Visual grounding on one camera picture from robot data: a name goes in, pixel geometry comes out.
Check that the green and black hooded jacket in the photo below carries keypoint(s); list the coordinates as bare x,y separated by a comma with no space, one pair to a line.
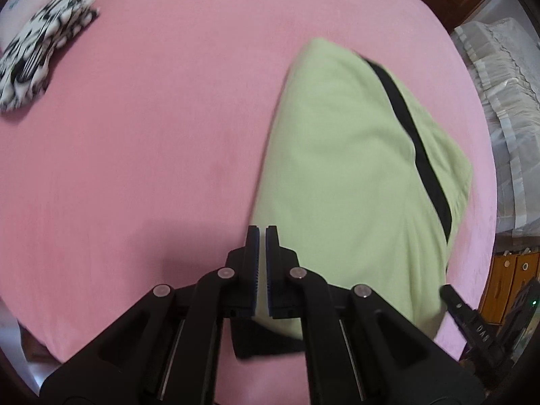
337,156

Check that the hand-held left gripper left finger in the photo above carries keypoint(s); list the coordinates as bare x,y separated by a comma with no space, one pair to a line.
252,270

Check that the black and white printed cloth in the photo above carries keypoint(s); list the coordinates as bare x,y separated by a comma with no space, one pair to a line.
38,46

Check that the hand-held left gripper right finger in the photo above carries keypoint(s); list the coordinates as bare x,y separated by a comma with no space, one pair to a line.
271,270

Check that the wooden drawer cabinet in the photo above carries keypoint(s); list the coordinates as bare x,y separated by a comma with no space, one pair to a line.
512,270

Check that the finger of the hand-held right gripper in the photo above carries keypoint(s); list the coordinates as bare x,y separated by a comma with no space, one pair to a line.
457,306

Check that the pink bed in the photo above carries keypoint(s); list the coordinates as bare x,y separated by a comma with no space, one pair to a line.
147,135

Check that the white lace furniture cover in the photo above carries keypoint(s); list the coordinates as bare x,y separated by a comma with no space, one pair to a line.
510,105

